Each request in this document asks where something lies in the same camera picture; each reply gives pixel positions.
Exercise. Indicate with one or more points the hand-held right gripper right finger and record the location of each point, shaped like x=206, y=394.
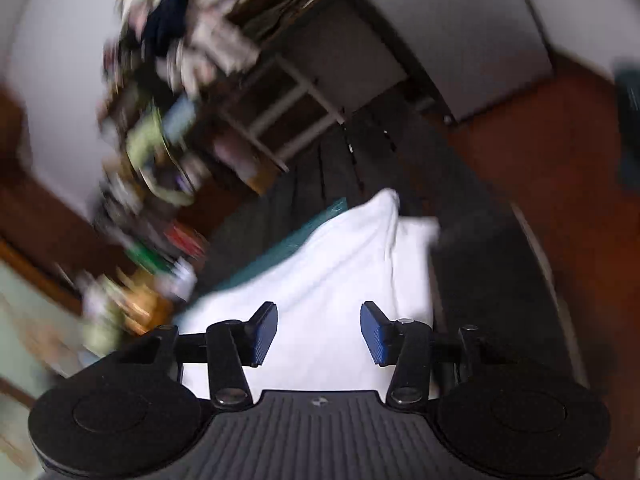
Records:
x=372, y=332

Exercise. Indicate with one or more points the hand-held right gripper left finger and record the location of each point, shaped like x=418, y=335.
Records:
x=265, y=335

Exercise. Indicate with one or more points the white garment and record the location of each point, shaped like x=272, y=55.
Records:
x=340, y=270

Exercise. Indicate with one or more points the pile of pale clothes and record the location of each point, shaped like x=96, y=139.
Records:
x=215, y=45

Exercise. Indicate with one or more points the red flat box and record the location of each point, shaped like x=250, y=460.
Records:
x=185, y=240

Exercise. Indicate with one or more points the green mat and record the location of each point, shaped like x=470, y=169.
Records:
x=332, y=210

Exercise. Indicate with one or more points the green package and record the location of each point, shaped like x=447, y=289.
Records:
x=147, y=257

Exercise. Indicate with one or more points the yellow box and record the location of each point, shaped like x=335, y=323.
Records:
x=264, y=177

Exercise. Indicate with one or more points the cluttered black shelf unit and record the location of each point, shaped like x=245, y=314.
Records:
x=150, y=220

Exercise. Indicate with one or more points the pale green bag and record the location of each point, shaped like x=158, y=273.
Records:
x=145, y=140

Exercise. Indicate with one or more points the pale blue carton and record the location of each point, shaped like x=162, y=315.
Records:
x=180, y=120

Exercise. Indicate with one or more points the black metal rack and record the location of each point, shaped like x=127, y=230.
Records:
x=426, y=96

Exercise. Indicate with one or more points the wooden framed pale panel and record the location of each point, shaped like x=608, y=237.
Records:
x=20, y=320

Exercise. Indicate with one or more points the white framed cube shelf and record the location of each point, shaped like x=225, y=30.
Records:
x=312, y=92

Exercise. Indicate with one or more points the grey refrigerator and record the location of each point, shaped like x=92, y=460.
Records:
x=475, y=50

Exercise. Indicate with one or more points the dark teal object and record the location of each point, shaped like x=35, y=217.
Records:
x=629, y=125

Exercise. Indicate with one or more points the navy blue cloth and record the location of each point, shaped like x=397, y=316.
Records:
x=170, y=5

